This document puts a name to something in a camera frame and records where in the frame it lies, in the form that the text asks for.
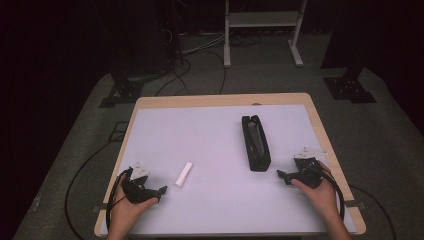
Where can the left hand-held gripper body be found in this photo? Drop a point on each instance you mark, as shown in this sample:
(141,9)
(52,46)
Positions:
(138,191)

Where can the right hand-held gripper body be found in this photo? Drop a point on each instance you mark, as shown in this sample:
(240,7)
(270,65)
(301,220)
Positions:
(308,173)

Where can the white eraser stick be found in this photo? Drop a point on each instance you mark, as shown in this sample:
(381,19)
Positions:
(183,174)

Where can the black pencil case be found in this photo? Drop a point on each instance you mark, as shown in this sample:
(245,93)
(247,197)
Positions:
(256,144)

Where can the person's left hand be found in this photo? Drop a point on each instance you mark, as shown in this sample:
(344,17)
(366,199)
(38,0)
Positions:
(128,210)

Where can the person's right hand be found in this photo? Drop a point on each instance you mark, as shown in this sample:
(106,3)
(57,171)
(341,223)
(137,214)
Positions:
(320,196)

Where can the black stand base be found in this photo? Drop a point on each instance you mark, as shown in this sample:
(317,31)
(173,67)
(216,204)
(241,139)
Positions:
(348,88)
(125,91)

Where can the white metal desk frame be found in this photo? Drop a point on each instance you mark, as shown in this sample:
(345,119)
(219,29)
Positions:
(263,18)

